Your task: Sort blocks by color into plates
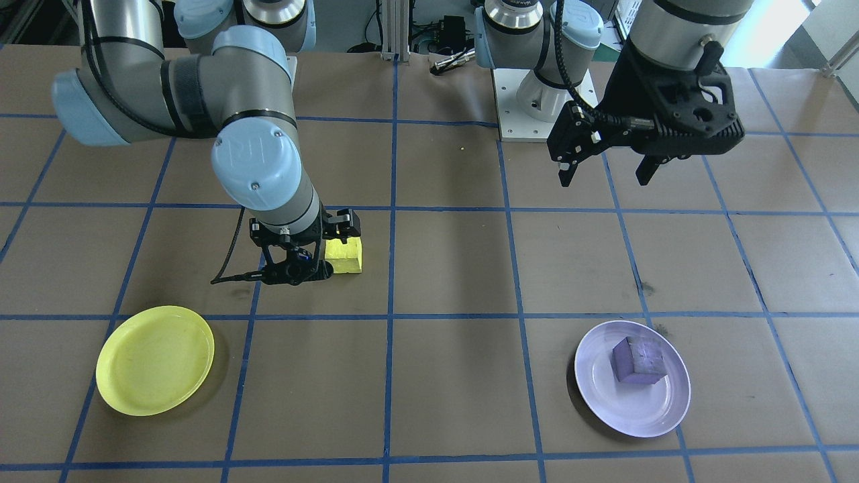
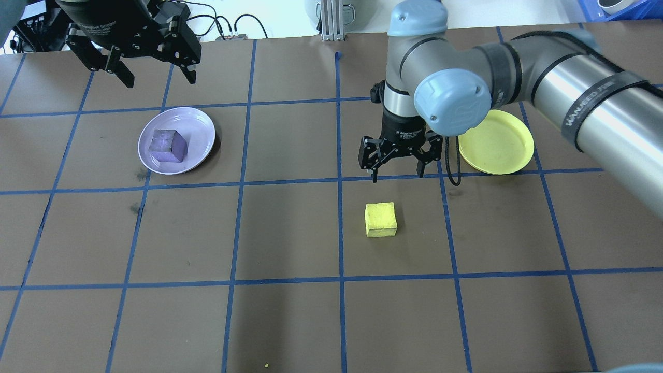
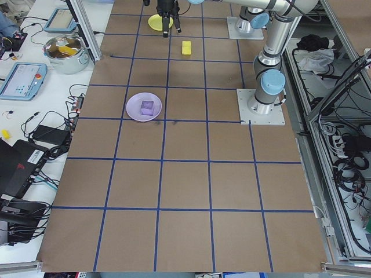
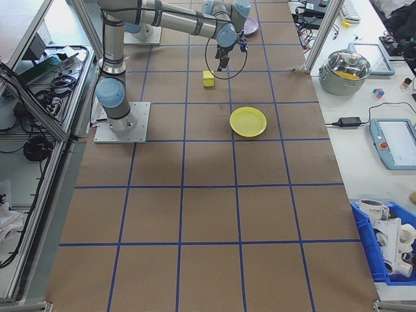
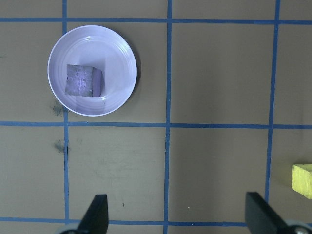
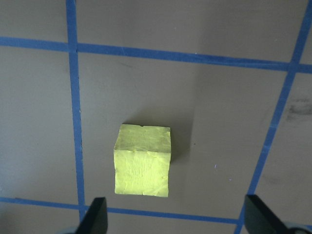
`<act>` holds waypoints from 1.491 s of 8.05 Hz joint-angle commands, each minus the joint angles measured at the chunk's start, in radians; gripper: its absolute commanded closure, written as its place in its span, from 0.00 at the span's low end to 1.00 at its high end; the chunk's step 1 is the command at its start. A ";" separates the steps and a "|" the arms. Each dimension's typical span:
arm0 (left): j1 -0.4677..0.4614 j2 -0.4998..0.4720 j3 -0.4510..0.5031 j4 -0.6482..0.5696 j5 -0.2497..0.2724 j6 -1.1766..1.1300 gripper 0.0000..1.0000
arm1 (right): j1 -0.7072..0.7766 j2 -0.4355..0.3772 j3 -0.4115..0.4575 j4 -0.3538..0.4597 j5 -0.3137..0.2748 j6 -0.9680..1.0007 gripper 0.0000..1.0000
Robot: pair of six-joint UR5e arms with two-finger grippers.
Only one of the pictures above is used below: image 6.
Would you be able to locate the yellow foam block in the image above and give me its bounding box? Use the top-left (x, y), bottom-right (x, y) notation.
top-left (113, 123), bottom-right (172, 197)

